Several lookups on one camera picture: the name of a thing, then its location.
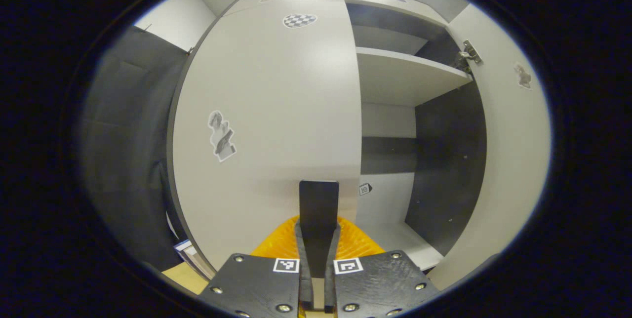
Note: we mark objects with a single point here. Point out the grey cabinet door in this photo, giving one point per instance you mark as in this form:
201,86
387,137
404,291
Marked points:
513,160
271,110

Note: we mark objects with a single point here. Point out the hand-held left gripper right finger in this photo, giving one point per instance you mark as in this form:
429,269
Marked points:
331,283

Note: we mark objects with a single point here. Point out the grey double-door shoe cabinet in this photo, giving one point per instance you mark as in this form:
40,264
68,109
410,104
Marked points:
395,81

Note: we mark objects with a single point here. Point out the black backdrop cloth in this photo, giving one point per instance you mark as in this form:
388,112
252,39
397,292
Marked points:
123,135

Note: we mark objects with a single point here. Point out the white and black book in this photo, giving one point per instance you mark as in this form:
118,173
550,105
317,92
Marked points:
190,254

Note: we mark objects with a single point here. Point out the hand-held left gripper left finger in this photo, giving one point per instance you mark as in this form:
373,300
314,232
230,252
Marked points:
303,283

